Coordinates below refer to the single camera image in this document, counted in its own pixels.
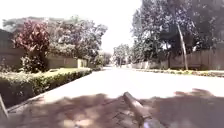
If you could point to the green hedge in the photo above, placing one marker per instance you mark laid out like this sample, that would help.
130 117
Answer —
30 83

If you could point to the brown boundary wall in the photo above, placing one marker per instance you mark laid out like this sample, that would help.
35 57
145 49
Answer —
200 60

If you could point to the distant trees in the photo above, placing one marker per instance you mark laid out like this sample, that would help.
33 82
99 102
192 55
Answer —
121 55

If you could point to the grass verge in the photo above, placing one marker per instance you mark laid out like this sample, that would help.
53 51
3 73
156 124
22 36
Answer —
186 72

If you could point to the brown brick wall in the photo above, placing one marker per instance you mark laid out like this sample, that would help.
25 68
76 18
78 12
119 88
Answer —
63 62

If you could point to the brick path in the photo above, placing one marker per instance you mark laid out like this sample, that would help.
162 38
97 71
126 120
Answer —
80 111

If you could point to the red-leaved tree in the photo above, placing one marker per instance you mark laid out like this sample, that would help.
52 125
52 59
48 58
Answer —
33 41

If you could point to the row of tall trees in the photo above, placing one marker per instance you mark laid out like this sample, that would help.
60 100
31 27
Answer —
160 30

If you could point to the row of leafy trees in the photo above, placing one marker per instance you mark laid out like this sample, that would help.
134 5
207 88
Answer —
76 38

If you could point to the grey asphalt road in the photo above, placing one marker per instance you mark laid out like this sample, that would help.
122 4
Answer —
140 81

